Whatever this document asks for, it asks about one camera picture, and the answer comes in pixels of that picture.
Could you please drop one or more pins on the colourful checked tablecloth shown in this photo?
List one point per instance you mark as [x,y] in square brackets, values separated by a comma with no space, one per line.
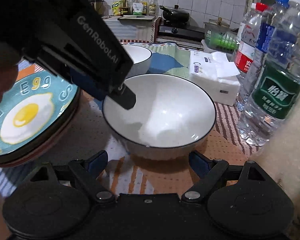
[227,136]

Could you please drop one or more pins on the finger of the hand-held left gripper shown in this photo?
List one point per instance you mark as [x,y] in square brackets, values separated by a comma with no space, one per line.
[126,98]
[88,86]

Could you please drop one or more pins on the black wok with lid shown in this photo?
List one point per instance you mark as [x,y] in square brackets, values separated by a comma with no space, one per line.
[176,13]

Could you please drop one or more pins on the yellow green seasoning pack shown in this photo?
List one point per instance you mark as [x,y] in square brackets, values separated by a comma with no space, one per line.
[117,8]

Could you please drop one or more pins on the red label water bottle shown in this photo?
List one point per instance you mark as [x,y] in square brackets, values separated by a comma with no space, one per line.
[245,62]

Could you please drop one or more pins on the blue cap water bottle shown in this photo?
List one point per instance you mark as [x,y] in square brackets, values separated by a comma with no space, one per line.
[262,42]

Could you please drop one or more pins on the white tissue pack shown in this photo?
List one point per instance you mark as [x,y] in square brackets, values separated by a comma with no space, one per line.
[212,80]

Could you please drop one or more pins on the white bowl with black rim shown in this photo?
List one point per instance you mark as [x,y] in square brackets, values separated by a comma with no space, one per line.
[140,55]
[165,110]

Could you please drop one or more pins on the clear plastic rice bag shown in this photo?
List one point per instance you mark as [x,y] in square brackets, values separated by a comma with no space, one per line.
[297,155]

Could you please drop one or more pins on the green label water bottle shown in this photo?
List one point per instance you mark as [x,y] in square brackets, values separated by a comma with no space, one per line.
[277,97]

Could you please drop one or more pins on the green plastic basket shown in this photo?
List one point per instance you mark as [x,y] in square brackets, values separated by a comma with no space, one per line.
[218,41]

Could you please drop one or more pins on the white label oil bottle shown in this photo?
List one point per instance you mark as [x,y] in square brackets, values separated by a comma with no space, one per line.
[137,6]

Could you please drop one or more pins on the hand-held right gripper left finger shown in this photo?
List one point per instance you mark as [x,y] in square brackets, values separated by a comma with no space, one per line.
[98,161]

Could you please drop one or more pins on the yellow oil bottle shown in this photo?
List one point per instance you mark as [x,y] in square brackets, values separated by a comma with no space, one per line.
[153,6]
[144,3]

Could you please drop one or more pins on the striped cabinet cover cloth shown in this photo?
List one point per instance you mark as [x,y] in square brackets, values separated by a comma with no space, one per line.
[130,31]

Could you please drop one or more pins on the dark pressure cooker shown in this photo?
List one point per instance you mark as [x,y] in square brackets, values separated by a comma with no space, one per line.
[96,3]

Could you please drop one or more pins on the glass pot with lid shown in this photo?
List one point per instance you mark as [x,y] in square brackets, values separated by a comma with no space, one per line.
[219,22]

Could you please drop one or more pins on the cutting board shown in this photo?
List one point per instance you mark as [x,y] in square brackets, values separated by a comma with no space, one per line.
[137,18]

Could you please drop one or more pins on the blue fried egg plate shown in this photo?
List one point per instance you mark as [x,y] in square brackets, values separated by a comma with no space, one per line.
[27,115]

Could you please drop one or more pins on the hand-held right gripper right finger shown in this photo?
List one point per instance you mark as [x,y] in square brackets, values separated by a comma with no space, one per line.
[198,161]

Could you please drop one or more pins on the black gas stove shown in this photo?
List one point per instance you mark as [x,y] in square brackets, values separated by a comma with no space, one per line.
[180,31]

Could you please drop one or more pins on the person's left hand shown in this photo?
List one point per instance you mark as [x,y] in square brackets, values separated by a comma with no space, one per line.
[1,82]

